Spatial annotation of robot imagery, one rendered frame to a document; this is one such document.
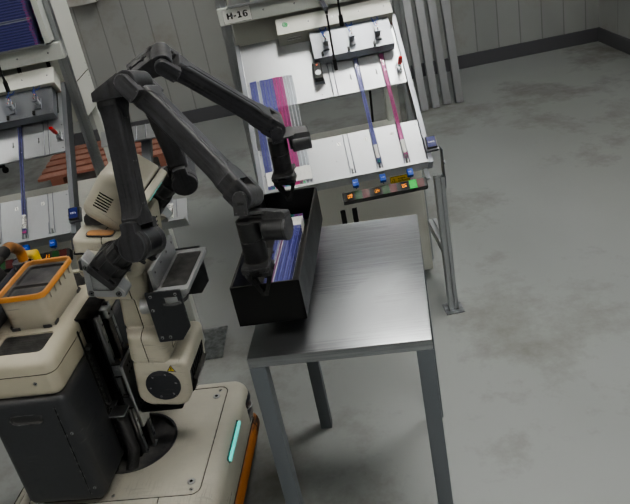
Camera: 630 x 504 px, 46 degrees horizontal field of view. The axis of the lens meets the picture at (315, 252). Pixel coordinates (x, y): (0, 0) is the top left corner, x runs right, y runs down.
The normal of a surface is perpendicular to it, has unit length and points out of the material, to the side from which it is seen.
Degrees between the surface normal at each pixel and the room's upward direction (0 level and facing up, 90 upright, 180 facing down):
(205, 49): 90
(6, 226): 43
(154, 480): 0
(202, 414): 0
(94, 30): 90
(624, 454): 0
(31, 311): 92
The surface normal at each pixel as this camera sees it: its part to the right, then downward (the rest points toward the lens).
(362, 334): -0.18, -0.87
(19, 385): -0.07, 0.47
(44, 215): -0.07, -0.33
